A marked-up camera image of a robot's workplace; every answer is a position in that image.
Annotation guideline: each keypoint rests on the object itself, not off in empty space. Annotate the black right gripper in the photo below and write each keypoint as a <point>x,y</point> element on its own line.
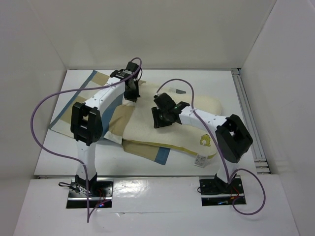
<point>157,117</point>

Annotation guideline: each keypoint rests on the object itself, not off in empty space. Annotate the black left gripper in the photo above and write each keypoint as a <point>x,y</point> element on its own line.
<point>133,97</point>

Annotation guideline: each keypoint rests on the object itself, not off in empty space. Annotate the blue beige striped pillowcase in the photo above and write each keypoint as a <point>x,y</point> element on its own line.
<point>114,119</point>

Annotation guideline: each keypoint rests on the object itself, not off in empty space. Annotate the cream yellow-edged pillow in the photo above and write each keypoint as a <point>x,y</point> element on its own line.
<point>140,128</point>

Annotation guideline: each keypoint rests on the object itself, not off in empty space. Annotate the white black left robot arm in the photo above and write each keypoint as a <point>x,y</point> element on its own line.
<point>86,119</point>

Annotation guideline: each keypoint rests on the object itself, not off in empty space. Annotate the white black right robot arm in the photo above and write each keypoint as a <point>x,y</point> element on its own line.
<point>229,134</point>

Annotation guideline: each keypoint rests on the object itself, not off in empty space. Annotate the white pillow care label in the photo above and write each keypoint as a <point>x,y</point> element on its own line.
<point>201,161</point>

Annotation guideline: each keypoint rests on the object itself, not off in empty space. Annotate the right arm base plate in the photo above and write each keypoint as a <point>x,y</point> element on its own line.
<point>214,192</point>

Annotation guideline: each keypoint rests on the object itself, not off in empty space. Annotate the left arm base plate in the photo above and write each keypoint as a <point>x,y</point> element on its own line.
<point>100,195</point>

